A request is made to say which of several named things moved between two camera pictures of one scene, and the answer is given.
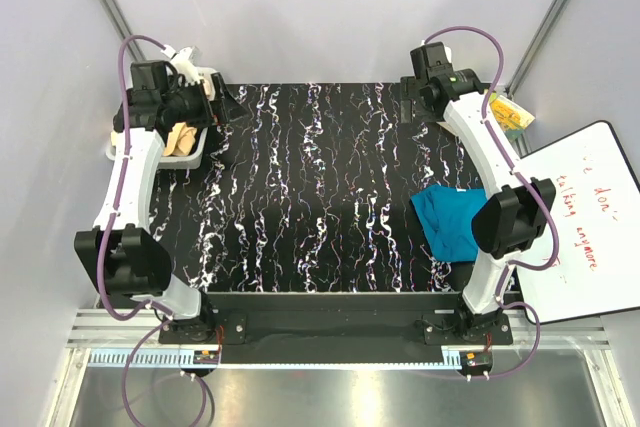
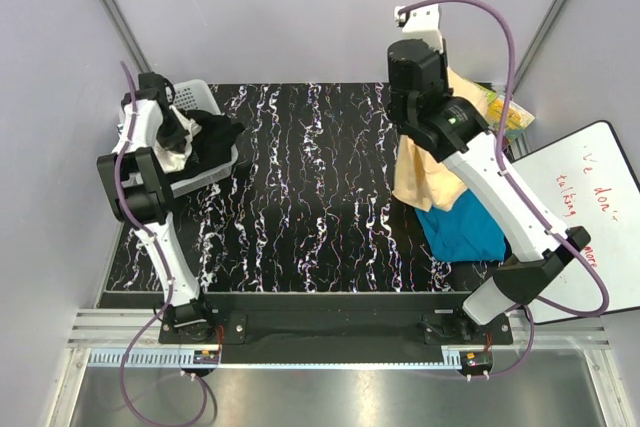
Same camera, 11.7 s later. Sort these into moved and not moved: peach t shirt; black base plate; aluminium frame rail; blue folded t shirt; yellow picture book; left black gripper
Moved: left black gripper; peach t shirt
Not moved: black base plate; blue folded t shirt; aluminium frame rail; yellow picture book
